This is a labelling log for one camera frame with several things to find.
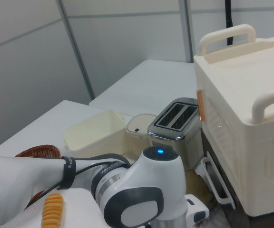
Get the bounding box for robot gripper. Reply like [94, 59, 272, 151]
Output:
[186, 194, 210, 225]

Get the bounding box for brown bread slice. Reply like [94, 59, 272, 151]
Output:
[184, 169, 211, 198]

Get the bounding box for chrome two-slot toaster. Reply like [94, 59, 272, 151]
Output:
[147, 97, 202, 170]

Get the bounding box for small white lidded container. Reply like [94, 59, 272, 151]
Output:
[126, 114, 158, 158]

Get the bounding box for open cream plastic box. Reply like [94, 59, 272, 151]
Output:
[61, 109, 126, 158]

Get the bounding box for long striped bread roll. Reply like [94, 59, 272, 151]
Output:
[41, 193, 64, 228]

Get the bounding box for brown wicker basket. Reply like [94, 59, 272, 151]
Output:
[14, 144, 62, 203]

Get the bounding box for black vertical pole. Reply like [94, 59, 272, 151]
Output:
[223, 0, 234, 46]

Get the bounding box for white wire frame handle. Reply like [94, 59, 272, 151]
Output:
[200, 156, 235, 205]

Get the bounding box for large cream cabinet with handles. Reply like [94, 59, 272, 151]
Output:
[193, 23, 274, 218]

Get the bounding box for copper bar handle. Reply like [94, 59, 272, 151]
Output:
[196, 89, 205, 122]

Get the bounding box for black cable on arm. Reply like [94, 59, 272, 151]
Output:
[25, 153, 132, 209]

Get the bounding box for black velcro strap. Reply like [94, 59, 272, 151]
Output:
[58, 156, 77, 190]

